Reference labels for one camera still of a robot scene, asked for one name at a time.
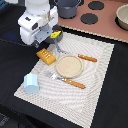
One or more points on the orange-handled toy knife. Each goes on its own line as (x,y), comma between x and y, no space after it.
(87,58)

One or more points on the yellow toy cheese wedge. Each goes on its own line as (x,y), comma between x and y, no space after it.
(55,34)

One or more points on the grey frying pan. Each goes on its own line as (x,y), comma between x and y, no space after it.
(55,41)

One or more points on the orange toy bread loaf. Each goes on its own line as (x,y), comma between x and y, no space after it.
(46,56)

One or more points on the light blue milk carton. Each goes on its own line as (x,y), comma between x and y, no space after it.
(31,84)

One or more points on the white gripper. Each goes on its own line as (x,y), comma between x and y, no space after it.
(36,24)

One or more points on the round wooden plate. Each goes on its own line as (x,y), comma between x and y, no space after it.
(69,66)

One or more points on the beige bowl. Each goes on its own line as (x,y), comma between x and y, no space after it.
(122,15)

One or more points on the grey cooking pot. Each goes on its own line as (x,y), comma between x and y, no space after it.
(67,9)

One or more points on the orange-handled toy fork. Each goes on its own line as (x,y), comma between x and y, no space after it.
(66,80)

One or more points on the beige woven placemat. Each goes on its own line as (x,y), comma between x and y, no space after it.
(70,87)

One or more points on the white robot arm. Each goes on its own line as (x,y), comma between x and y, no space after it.
(32,4)

